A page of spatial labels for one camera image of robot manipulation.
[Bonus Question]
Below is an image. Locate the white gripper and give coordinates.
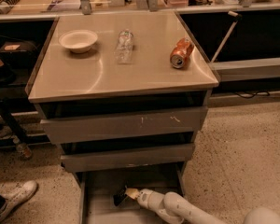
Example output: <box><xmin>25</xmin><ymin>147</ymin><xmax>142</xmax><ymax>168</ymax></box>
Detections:
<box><xmin>125</xmin><ymin>188</ymin><xmax>156</xmax><ymax>209</ymax></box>

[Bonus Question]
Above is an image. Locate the black rxbar chocolate wrapper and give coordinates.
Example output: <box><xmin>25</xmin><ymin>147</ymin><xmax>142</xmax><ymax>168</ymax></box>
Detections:
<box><xmin>113</xmin><ymin>187</ymin><xmax>127</xmax><ymax>206</ymax></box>

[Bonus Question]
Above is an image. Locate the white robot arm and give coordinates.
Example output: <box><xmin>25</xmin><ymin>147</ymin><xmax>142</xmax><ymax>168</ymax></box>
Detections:
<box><xmin>125</xmin><ymin>188</ymin><xmax>280</xmax><ymax>224</ymax></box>

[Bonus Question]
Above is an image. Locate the bottom open grey drawer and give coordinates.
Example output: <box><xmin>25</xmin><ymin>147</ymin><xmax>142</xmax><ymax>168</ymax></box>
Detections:
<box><xmin>79</xmin><ymin>162</ymin><xmax>185</xmax><ymax>224</ymax></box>

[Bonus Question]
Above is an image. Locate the middle grey drawer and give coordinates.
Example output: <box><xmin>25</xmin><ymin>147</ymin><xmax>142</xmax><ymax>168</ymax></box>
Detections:
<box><xmin>61</xmin><ymin>143</ymin><xmax>195</xmax><ymax>173</ymax></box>

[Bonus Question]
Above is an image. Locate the top grey drawer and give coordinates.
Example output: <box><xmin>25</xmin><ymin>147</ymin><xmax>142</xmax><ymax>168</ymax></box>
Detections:
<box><xmin>41</xmin><ymin>106</ymin><xmax>208</xmax><ymax>144</ymax></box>

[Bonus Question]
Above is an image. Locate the grey drawer cabinet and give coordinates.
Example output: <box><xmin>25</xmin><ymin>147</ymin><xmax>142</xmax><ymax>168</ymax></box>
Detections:
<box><xmin>25</xmin><ymin>10</ymin><xmax>222</xmax><ymax>224</ymax></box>

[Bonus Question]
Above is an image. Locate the small bottle on floor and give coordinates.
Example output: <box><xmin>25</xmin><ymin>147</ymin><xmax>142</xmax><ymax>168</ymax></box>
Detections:
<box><xmin>13</xmin><ymin>137</ymin><xmax>33</xmax><ymax>160</ymax></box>

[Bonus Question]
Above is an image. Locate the white sneaker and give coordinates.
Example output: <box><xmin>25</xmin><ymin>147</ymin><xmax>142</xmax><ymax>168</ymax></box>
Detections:
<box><xmin>0</xmin><ymin>180</ymin><xmax>38</xmax><ymax>223</ymax></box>

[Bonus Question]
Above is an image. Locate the clear crushed plastic bottle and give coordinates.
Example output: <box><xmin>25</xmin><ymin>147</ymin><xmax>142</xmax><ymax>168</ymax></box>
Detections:
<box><xmin>115</xmin><ymin>29</ymin><xmax>133</xmax><ymax>63</ymax></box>

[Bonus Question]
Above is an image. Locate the orange soda can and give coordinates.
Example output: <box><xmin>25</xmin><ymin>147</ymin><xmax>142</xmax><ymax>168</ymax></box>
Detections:
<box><xmin>170</xmin><ymin>37</ymin><xmax>194</xmax><ymax>69</ymax></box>

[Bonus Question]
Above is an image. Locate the white paper bowl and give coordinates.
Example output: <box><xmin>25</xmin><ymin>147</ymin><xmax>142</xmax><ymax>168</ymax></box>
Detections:
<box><xmin>59</xmin><ymin>30</ymin><xmax>98</xmax><ymax>54</ymax></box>

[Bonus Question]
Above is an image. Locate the black bag with label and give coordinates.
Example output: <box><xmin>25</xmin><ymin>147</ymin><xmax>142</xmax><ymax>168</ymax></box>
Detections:
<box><xmin>0</xmin><ymin>41</ymin><xmax>38</xmax><ymax>68</ymax></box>

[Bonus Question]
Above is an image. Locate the black-tipped white stick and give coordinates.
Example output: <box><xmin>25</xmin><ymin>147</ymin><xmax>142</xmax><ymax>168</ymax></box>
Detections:
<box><xmin>211</xmin><ymin>11</ymin><xmax>242</xmax><ymax>63</ymax></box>

